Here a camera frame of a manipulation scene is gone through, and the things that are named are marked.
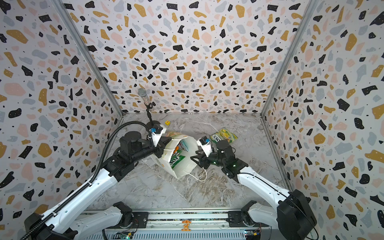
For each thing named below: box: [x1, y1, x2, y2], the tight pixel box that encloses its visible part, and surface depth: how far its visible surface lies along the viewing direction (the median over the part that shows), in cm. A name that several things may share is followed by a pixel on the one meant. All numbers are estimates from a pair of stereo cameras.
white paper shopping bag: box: [150, 132, 199, 179], surface depth 83 cm
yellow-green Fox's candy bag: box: [209, 128, 239, 144], surface depth 108 cm
